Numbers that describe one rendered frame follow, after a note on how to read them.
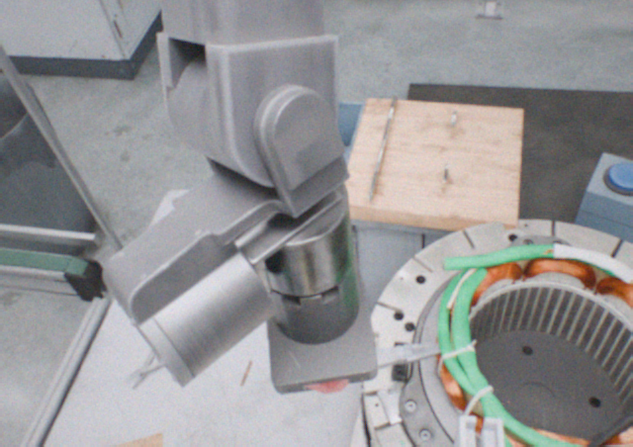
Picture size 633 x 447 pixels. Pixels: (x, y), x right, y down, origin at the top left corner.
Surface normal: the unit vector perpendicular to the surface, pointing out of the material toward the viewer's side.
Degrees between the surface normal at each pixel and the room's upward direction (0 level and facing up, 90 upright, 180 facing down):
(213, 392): 0
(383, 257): 90
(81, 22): 90
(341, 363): 0
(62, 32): 90
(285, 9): 73
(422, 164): 0
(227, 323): 66
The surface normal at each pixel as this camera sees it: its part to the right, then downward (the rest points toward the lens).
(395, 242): -0.24, 0.76
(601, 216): -0.52, 0.69
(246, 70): 0.59, 0.30
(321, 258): 0.43, 0.66
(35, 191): 0.78, 0.46
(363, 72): -0.11, -0.63
